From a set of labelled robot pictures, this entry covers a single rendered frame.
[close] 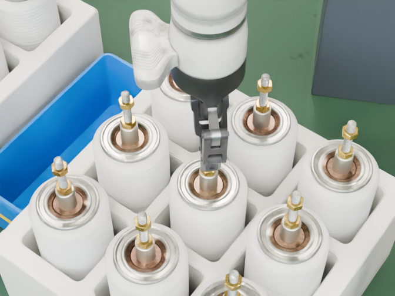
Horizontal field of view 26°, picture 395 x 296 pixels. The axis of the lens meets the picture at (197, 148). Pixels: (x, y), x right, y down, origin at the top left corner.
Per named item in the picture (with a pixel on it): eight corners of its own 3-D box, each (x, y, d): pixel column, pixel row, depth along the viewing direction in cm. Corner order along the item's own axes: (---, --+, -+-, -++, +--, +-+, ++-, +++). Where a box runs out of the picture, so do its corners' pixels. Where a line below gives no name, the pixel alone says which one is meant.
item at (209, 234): (185, 296, 114) (183, 228, 100) (163, 237, 119) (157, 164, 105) (252, 275, 116) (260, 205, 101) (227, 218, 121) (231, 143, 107)
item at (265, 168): (207, 208, 122) (209, 133, 108) (240, 160, 127) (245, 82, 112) (267, 238, 119) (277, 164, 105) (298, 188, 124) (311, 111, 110)
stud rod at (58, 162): (61, 193, 101) (52, 156, 94) (70, 192, 101) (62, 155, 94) (62, 200, 100) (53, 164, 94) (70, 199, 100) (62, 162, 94)
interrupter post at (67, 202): (54, 209, 101) (50, 194, 99) (63, 193, 103) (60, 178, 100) (72, 215, 101) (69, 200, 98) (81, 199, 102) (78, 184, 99)
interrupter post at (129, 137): (141, 133, 108) (140, 117, 105) (137, 148, 107) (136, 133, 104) (122, 131, 108) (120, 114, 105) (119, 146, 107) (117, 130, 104)
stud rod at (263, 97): (256, 116, 107) (260, 77, 101) (260, 110, 108) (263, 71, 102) (263, 119, 107) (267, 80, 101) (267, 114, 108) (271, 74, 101)
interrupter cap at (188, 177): (188, 220, 101) (188, 217, 100) (168, 170, 105) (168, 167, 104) (248, 201, 102) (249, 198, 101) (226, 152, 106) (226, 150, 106)
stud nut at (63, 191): (56, 182, 99) (55, 178, 99) (71, 180, 100) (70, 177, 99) (57, 197, 98) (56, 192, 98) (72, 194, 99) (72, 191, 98)
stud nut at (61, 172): (52, 164, 96) (50, 160, 96) (67, 162, 97) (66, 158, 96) (53, 178, 95) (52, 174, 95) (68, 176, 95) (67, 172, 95)
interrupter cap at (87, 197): (24, 219, 101) (23, 216, 100) (54, 170, 105) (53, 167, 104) (82, 240, 99) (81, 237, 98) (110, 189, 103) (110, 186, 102)
